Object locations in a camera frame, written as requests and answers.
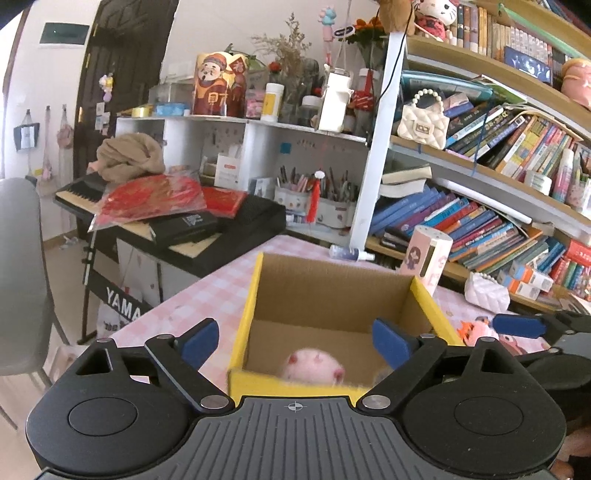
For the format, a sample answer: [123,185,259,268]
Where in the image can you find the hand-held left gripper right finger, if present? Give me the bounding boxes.
[355,318,520,414]

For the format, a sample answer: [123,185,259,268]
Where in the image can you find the pink plush toy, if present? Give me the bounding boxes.
[279,347,347,386]

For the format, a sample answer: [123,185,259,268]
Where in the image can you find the white box red label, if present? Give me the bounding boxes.
[216,154,243,189]

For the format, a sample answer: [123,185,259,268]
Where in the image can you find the dark hanging tote bag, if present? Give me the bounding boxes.
[13,110,41,152]

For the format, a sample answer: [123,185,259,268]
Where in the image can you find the row of colourful paperback books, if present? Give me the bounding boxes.
[445,104,591,185]

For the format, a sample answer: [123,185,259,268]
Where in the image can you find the dark door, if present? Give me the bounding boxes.
[74,0,178,178]

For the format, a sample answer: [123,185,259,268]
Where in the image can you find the red decorations in plastic bag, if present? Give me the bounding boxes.
[88,174,208,230]

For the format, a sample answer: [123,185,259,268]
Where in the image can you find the small clear spray bottle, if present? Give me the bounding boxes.
[329,244,376,261]

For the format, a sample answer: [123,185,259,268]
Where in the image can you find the red envelope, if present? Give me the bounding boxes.
[202,186,249,217]

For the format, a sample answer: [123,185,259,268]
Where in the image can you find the white carton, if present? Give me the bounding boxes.
[318,68,352,132]

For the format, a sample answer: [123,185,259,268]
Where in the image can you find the pink hanging bag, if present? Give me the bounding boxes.
[56,105,75,149]

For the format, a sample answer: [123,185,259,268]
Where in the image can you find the pink round plush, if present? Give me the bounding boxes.
[561,58,591,109]

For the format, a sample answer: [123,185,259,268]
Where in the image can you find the black keyboard piano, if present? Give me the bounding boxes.
[54,173,287,278]

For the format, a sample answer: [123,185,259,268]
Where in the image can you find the dried flowers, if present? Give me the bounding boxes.
[252,14,312,88]

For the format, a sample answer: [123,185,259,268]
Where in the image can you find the brown bear plush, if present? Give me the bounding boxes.
[376,0,416,33]

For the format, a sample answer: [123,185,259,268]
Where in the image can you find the white hanging bag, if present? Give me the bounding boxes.
[39,106,54,178]

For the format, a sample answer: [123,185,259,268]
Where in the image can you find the cream quilted handbag pearl handle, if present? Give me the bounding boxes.
[397,88,450,150]

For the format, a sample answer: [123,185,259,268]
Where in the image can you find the bunch of pens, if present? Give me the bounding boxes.
[277,165,358,204]

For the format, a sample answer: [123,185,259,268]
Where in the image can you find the orange pink toy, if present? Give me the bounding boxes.
[457,318,499,347]

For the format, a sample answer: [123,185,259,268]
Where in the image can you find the beige crumpled cloth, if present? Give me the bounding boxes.
[96,131,166,183]

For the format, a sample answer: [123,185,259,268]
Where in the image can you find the red tassel ornament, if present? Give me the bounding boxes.
[307,171,326,222]

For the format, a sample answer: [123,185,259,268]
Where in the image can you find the printed figure canister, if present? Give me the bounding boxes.
[192,52,249,117]

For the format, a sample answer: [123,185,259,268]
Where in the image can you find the orange flowers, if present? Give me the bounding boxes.
[348,17,387,47]

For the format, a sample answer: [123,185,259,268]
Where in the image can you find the white pen holder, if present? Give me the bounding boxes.
[274,185,311,214]
[318,196,358,227]

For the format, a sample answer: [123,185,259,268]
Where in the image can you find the wooden bookshelf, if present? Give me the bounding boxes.
[351,0,591,315]

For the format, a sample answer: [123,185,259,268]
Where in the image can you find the pink small box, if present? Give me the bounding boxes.
[245,90,266,120]

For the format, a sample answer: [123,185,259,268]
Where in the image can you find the white shelf unit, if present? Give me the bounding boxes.
[115,113,370,241]

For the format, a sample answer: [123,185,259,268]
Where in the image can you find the long row of slanted books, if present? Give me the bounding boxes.
[369,182,591,296]

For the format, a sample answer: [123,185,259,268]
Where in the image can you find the white cat plush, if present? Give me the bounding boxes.
[413,0,460,42]

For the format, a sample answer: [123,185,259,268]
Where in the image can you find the white bottle yellow label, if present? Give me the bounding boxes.
[261,82,284,123]

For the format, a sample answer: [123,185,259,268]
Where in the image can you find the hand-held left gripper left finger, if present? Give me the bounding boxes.
[74,318,236,414]

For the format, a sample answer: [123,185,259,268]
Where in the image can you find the pink checked tablecloth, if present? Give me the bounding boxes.
[111,235,568,402]

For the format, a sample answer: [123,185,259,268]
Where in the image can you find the orange white small box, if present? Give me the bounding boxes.
[496,272,541,301]
[510,262,555,287]

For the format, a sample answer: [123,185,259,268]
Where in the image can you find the yellow cardboard box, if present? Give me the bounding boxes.
[226,251,465,409]

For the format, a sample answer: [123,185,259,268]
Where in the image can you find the person's right hand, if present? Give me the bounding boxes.
[554,427,591,480]

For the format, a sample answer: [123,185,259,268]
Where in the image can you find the black flat box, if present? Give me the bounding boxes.
[150,211,219,247]

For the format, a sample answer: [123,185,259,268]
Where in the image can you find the teal folder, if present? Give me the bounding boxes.
[402,71,492,104]

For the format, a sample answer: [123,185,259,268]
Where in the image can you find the grey chair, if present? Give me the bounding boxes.
[0,178,70,430]

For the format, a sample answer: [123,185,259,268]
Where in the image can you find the white quilted purse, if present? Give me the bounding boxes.
[464,272,511,312]

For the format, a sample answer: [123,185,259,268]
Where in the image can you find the pink cartoon box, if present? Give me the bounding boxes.
[399,225,454,296]

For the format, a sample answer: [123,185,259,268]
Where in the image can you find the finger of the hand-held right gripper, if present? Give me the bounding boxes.
[492,311,591,340]

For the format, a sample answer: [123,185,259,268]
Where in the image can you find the pastel bottle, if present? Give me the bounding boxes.
[553,148,575,204]

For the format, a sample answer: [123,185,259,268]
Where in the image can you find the black keyboard stand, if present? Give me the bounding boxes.
[81,226,162,344]

